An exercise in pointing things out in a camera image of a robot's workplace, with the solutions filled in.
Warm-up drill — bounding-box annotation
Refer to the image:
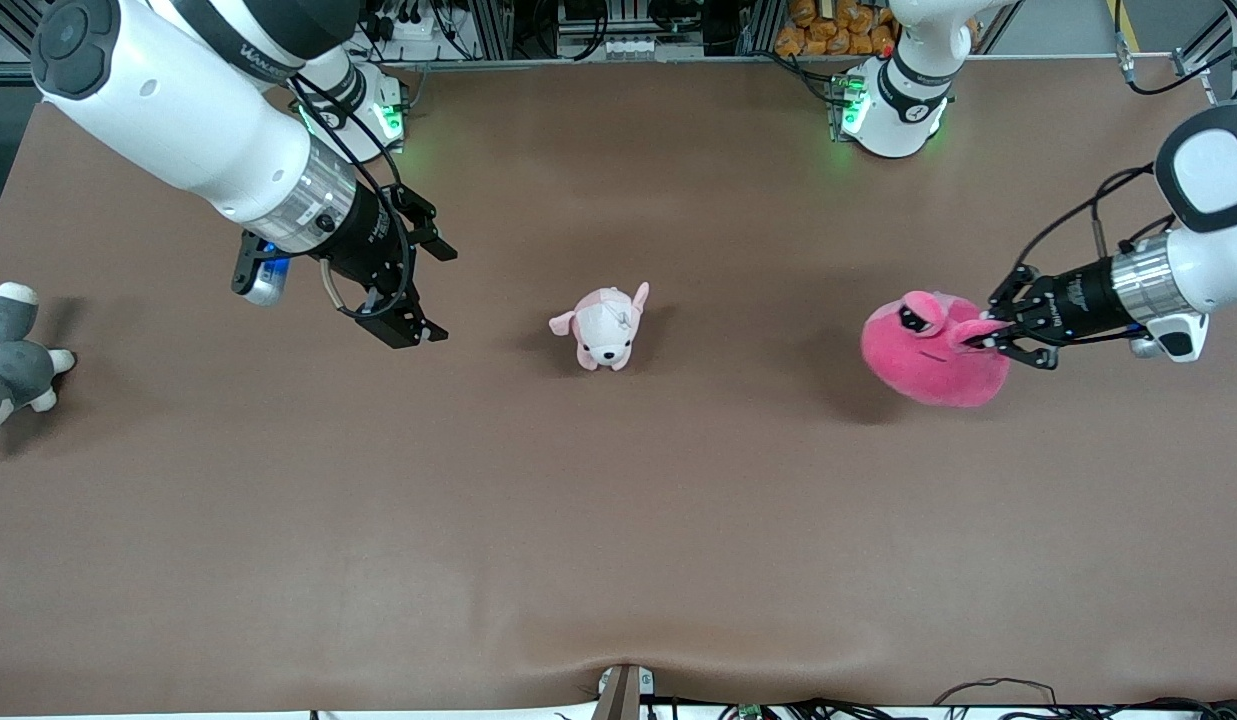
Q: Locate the white power strip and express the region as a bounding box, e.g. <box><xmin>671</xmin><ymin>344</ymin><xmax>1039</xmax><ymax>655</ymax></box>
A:
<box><xmin>370</xmin><ymin>0</ymin><xmax>451</xmax><ymax>43</ymax></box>

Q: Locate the round pink plush toy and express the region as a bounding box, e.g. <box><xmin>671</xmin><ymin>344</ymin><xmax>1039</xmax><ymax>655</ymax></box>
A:
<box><xmin>859</xmin><ymin>289</ymin><xmax>1012</xmax><ymax>409</ymax></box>

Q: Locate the pile of orange plush toys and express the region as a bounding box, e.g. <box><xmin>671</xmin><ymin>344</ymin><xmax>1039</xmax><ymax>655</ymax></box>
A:
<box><xmin>774</xmin><ymin>0</ymin><xmax>904</xmax><ymax>59</ymax></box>

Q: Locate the aluminium table edge rail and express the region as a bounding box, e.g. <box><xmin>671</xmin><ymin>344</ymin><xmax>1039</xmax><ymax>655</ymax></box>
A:
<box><xmin>358</xmin><ymin>52</ymin><xmax>1179</xmax><ymax>78</ymax></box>

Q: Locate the grey white plush husky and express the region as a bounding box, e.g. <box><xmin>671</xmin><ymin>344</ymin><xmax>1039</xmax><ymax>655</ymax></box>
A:
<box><xmin>0</xmin><ymin>282</ymin><xmax>77</xmax><ymax>451</ymax></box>

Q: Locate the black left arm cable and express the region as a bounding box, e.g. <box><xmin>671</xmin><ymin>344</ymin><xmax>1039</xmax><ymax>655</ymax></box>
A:
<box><xmin>1006</xmin><ymin>0</ymin><xmax>1237</xmax><ymax>293</ymax></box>

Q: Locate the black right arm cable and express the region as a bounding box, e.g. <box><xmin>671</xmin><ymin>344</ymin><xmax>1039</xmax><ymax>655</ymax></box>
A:
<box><xmin>286</xmin><ymin>74</ymin><xmax>416</xmax><ymax>322</ymax></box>

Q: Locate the bundle of black cables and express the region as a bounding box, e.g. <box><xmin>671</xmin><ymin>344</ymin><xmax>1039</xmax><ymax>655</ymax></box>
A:
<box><xmin>668</xmin><ymin>677</ymin><xmax>1237</xmax><ymax>720</ymax></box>

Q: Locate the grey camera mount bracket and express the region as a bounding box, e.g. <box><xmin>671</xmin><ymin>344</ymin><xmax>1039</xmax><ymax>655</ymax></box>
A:
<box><xmin>590</xmin><ymin>663</ymin><xmax>656</xmax><ymax>720</ymax></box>

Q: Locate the small pink white plush dog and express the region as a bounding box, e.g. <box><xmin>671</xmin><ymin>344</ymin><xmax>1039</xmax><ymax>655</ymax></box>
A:
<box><xmin>548</xmin><ymin>282</ymin><xmax>651</xmax><ymax>373</ymax></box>

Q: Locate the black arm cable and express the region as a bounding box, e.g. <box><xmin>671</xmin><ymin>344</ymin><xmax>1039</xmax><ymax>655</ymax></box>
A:
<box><xmin>286</xmin><ymin>74</ymin><xmax>416</xmax><ymax>322</ymax></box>
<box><xmin>1006</xmin><ymin>0</ymin><xmax>1237</xmax><ymax>293</ymax></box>

